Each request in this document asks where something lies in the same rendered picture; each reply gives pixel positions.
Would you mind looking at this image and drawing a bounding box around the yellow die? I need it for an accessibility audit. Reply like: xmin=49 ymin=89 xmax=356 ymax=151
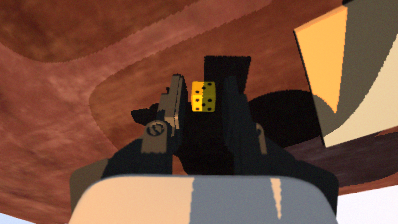
xmin=191 ymin=82 xmax=216 ymax=112

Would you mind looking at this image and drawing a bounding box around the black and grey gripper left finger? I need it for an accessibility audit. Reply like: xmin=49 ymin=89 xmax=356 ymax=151
xmin=69 ymin=75 xmax=185 ymax=215

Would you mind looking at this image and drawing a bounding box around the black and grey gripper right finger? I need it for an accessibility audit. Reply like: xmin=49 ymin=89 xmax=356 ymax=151
xmin=221 ymin=76 xmax=339 ymax=219

